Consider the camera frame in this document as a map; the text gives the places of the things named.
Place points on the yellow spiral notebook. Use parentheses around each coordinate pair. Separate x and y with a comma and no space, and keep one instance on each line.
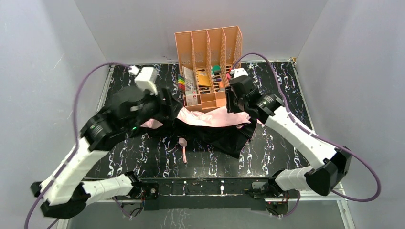
(202,78)

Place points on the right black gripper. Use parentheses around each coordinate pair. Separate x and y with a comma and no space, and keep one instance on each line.
(231,100)

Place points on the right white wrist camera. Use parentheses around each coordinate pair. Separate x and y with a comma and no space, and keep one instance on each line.
(234,73)

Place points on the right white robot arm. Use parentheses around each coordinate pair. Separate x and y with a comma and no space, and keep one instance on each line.
(327,164)

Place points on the white red box in organizer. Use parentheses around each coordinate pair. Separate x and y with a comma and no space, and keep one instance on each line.
(191,97)

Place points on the green white eraser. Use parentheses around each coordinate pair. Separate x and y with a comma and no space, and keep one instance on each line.
(216,70)

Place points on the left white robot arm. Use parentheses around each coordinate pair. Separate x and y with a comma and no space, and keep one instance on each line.
(65,193)

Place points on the orange plastic desk organizer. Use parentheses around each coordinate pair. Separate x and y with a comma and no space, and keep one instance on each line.
(201,49)

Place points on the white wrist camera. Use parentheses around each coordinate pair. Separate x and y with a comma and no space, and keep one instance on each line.
(234,73)
(145,78)

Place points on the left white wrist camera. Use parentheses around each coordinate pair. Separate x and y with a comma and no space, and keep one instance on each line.
(145,78)

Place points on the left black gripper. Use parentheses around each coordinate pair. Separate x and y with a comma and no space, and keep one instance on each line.
(166,105)

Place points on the black pink folding umbrella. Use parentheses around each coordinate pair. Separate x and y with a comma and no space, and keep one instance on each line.
(228,132)

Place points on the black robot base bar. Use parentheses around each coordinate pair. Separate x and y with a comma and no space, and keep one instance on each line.
(210,193)

